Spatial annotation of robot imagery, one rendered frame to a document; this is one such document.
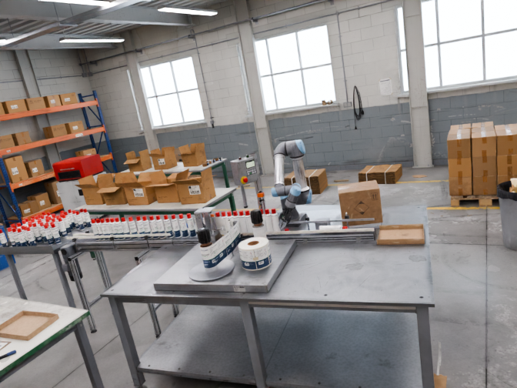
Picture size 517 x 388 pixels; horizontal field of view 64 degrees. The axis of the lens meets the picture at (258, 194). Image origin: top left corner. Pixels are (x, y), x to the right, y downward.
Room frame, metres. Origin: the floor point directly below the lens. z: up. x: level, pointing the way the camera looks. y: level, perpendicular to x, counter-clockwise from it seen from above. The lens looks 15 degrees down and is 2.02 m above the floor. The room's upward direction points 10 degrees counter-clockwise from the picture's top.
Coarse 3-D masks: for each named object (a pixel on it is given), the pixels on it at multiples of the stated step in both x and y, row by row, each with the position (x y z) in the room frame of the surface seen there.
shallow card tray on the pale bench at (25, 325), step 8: (24, 312) 2.54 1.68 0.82; (32, 312) 2.51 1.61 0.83; (40, 312) 2.48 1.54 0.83; (8, 320) 2.46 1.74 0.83; (16, 320) 2.48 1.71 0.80; (24, 320) 2.46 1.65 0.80; (32, 320) 2.44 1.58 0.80; (40, 320) 2.42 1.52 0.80; (48, 320) 2.34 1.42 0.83; (0, 328) 2.40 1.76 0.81; (8, 328) 2.40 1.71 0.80; (16, 328) 2.38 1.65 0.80; (24, 328) 2.36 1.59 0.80; (32, 328) 2.34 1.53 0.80; (40, 328) 2.28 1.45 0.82; (0, 336) 2.30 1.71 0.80; (8, 336) 2.27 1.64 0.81; (16, 336) 2.24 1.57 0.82; (24, 336) 2.21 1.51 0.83; (32, 336) 2.23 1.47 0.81
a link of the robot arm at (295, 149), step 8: (288, 144) 3.25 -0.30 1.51; (296, 144) 3.22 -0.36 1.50; (288, 152) 3.24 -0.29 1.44; (296, 152) 3.22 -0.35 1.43; (304, 152) 3.22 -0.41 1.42; (296, 160) 3.24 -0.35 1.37; (296, 168) 3.24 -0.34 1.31; (296, 176) 3.25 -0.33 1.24; (304, 176) 3.25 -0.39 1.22; (304, 184) 3.24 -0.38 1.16; (304, 192) 3.23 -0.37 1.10; (304, 200) 3.23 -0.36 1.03
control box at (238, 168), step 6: (234, 162) 3.09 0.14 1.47; (240, 162) 3.07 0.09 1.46; (234, 168) 3.10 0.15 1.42; (240, 168) 3.07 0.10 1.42; (252, 168) 3.13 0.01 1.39; (234, 174) 3.12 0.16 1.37; (240, 174) 3.06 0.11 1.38; (246, 174) 3.09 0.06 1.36; (252, 174) 3.12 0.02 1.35; (234, 180) 3.13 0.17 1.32; (240, 180) 3.07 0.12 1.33; (252, 180) 3.12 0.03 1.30
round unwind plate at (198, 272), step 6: (198, 264) 2.65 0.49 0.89; (222, 264) 2.58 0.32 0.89; (228, 264) 2.56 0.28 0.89; (234, 264) 2.55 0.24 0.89; (192, 270) 2.57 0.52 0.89; (198, 270) 2.55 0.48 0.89; (204, 270) 2.53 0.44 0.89; (216, 270) 2.50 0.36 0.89; (222, 270) 2.48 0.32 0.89; (228, 270) 2.47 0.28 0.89; (192, 276) 2.47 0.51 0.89; (198, 276) 2.46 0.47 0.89; (204, 276) 2.44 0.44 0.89; (210, 276) 2.42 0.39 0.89; (216, 276) 2.41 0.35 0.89
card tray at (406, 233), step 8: (408, 224) 2.74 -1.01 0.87; (416, 224) 2.72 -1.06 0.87; (384, 232) 2.75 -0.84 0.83; (392, 232) 2.73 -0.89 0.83; (400, 232) 2.70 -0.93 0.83; (408, 232) 2.68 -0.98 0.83; (416, 232) 2.65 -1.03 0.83; (376, 240) 2.58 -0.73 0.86; (384, 240) 2.56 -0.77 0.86; (392, 240) 2.54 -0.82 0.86; (400, 240) 2.52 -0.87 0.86; (408, 240) 2.51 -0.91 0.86; (416, 240) 2.49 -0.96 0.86; (424, 240) 2.47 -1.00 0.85
